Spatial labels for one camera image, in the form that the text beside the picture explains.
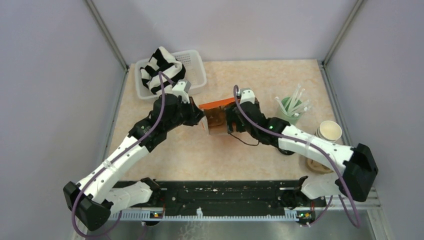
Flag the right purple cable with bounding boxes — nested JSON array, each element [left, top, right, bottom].
[[232, 84, 362, 229]]

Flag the black white striped cloth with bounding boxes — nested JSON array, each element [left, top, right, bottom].
[[139, 46, 186, 95]]

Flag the purple cable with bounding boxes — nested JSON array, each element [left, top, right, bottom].
[[232, 84, 362, 229], [71, 71, 176, 238]]

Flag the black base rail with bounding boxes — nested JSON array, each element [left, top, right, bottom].
[[109, 178, 329, 223]]

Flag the black lid on table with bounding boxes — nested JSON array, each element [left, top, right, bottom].
[[277, 148, 294, 156]]

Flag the white wrapped straws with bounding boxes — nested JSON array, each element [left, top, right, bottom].
[[288, 84, 313, 113]]

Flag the white plastic basket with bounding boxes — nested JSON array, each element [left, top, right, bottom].
[[134, 49, 207, 102]]

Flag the green straw holder cup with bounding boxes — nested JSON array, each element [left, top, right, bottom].
[[274, 97, 304, 125]]

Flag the stack of paper cups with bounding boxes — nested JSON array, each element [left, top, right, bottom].
[[315, 120, 343, 143]]

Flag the orange paper bag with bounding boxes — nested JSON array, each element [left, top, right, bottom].
[[198, 96, 261, 147]]

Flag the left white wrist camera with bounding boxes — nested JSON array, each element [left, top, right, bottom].
[[172, 79, 192, 104]]

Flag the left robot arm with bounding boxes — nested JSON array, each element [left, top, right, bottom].
[[63, 93, 204, 231]]

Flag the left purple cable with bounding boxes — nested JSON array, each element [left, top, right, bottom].
[[71, 71, 176, 238]]

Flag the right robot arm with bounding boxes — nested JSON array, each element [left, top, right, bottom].
[[225, 102, 379, 206]]

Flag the cardboard cup carrier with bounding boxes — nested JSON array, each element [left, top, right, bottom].
[[204, 107, 227, 130], [306, 158, 334, 175]]

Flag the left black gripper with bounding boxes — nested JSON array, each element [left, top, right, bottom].
[[164, 95, 206, 132]]

